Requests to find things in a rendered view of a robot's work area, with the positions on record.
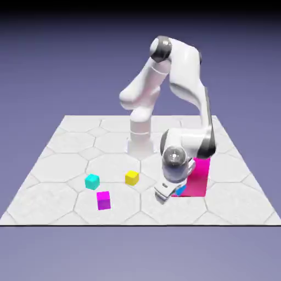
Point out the large pink box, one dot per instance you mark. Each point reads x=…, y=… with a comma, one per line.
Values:
x=197, y=180

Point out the small blue cube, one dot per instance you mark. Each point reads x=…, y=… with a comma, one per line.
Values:
x=181, y=190

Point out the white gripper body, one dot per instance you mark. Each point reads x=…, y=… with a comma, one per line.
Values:
x=165, y=188

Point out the small cyan cube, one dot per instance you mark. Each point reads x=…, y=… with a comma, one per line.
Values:
x=92, y=181

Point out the small yellow cube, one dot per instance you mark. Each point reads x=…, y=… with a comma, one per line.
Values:
x=131, y=177

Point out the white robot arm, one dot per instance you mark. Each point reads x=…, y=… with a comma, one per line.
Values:
x=186, y=72

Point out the small magenta cube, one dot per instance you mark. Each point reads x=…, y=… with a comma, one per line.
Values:
x=103, y=200

